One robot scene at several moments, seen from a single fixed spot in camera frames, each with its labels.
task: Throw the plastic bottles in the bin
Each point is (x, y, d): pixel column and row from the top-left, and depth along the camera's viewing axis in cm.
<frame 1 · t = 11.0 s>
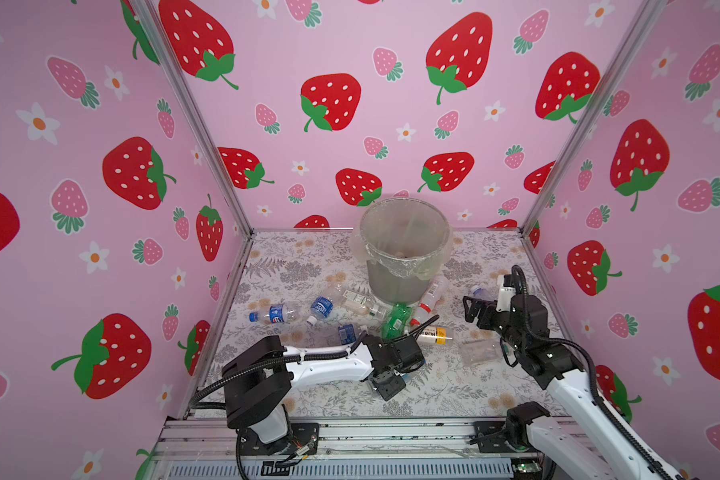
left hand: (390, 380, 81), fingers open
right hand: (478, 299, 79), fingers open
grey mesh waste bin: (389, 288, 96), point 8 cm above the table
green bottle near bin: (395, 324, 90), point 7 cm above the table
Pocari Sweat bottle: (320, 308, 94), point 6 cm above the table
clear bottle white green label: (360, 303, 95), point 6 cm above the table
white bottle red cap: (429, 301, 97), point 5 cm above the table
bottle yellow white label: (436, 335, 88), point 6 cm above the table
square clear bottle green cap: (482, 346, 92), on the table
Pepsi water bottle blue: (289, 312, 97), point 3 cm above the table

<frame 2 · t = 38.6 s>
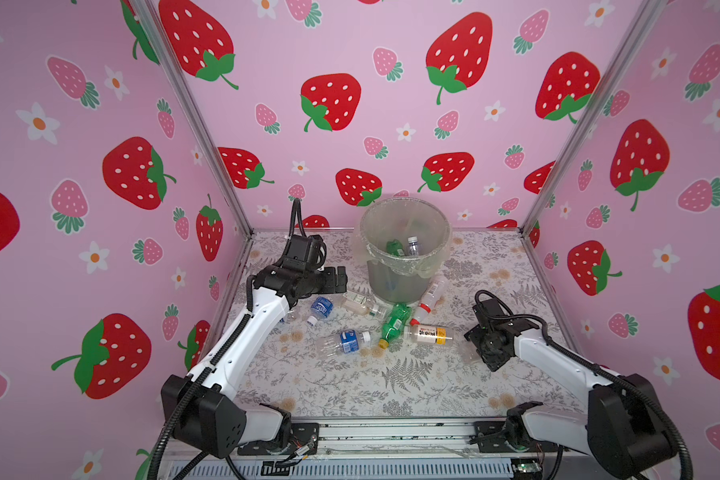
left hand: (333, 277, 80), fingers open
right hand: (472, 344, 88), fingers open
green bottle yellow cap lying: (395, 248, 105), point 10 cm above the table
clear bottle right side: (413, 249, 102), point 12 cm above the table
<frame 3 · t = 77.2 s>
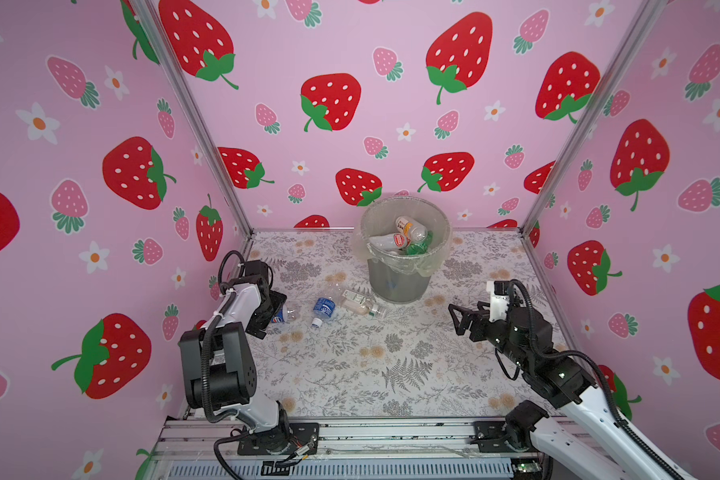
left hand: (274, 313, 91), fingers open
right hand: (463, 304, 72), fingers open
green bottle near bin: (422, 248, 91), point 21 cm above the table
white bottle red cap: (387, 241, 94), point 20 cm above the table
bottle yellow white label: (414, 231, 90), point 25 cm above the table
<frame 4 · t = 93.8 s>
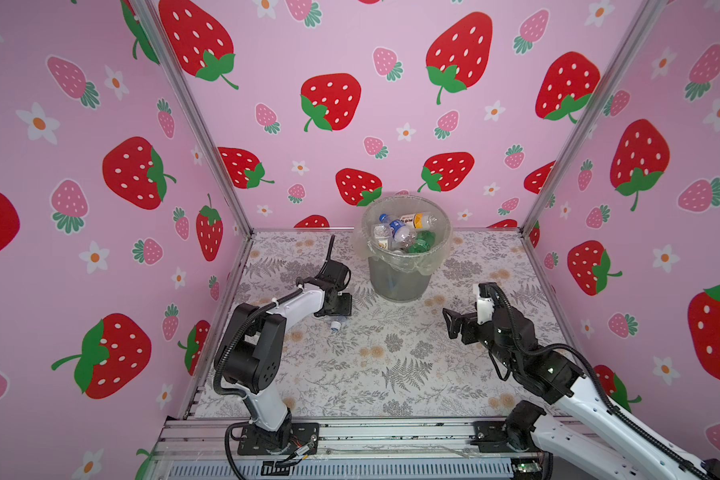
left hand: (343, 306, 95), fingers open
right hand: (458, 307, 74), fingers open
